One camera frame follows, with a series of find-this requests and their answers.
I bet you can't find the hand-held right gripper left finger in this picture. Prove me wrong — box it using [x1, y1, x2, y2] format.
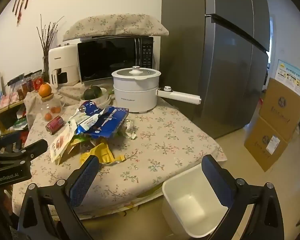
[17, 155, 100, 240]

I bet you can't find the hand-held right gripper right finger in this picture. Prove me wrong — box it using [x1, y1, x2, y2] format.
[201, 154, 288, 240]

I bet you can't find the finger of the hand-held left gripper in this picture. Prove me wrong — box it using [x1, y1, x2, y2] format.
[15, 139, 48, 162]
[0, 130, 22, 153]

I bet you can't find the white orange snack packet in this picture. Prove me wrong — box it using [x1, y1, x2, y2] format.
[51, 127, 75, 164]

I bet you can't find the red drink can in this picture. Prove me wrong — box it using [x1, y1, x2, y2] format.
[45, 116, 65, 134]

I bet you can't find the yellow plastic wrapper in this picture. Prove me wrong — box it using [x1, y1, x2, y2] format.
[80, 142, 125, 165]

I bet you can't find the white trash bin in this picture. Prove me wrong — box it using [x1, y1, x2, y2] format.
[161, 164, 232, 239]

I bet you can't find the green wrapper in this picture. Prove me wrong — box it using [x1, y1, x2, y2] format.
[74, 134, 90, 146]

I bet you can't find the torn printed cardboard box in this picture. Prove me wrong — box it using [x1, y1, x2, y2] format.
[69, 100, 106, 133]

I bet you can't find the white tissue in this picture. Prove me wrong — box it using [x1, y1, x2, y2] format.
[122, 119, 137, 140]

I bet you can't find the green white packet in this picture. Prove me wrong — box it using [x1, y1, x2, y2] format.
[14, 119, 29, 131]

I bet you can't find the wooden shelf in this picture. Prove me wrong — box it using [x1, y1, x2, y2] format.
[0, 100, 25, 137]

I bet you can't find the glass jar with wooden lid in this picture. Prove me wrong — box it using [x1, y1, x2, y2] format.
[40, 94, 63, 121]

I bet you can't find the brown cardboard box with label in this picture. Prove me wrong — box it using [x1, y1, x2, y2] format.
[244, 116, 289, 172]

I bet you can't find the large orange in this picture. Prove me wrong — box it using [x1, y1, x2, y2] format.
[38, 83, 52, 97]

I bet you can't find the black power strip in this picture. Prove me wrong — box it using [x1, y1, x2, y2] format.
[7, 74, 25, 85]

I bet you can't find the red label spice jar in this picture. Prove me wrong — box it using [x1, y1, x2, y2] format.
[32, 74, 45, 91]

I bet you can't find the floral tablecloth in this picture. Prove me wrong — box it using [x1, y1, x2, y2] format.
[11, 81, 228, 220]

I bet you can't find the dark green squash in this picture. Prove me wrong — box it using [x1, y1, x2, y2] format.
[83, 85, 103, 100]

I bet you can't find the white patterned bowl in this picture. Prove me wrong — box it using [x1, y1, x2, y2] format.
[81, 87, 109, 104]

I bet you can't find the white air fryer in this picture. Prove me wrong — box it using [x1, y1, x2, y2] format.
[48, 44, 82, 88]

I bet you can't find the grey refrigerator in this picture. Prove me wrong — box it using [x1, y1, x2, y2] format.
[161, 0, 270, 139]

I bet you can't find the white electric cooking pot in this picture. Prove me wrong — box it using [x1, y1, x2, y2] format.
[111, 66, 202, 113]

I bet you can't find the black microwave oven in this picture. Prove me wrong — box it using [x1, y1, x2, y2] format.
[77, 36, 154, 83]

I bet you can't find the blue white printed box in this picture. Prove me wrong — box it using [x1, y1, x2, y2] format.
[274, 59, 300, 98]

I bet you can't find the floral cloth cover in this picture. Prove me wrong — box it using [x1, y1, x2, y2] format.
[62, 13, 169, 42]

